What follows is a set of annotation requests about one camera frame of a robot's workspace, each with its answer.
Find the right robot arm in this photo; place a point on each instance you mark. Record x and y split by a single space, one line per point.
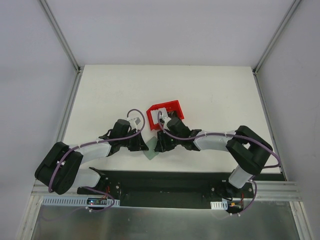
248 149

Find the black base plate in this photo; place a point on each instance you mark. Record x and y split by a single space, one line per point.
181 190

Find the red plastic card bin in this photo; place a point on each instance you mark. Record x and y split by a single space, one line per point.
152 112

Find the left white cable duct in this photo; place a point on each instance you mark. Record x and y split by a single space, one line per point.
67 201

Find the aluminium frame rail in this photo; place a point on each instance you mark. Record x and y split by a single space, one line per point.
29 222
288 80

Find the white cable duct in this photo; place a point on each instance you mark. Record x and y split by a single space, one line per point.
219 205
67 201

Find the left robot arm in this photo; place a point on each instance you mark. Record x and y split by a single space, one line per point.
60 169

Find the left aluminium frame rail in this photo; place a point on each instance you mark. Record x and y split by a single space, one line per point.
29 222

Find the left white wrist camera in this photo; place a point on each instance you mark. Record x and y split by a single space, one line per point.
135 121

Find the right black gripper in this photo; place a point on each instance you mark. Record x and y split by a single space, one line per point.
163 142

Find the right aluminium frame rail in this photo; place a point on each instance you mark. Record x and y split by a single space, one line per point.
288 80

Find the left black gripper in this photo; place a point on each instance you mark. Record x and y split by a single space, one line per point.
137 142

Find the black card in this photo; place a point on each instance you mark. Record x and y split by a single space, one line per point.
172 114

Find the right white cable duct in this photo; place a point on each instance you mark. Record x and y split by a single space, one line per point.
219 205

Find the green leather card holder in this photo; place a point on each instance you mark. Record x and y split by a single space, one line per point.
151 144

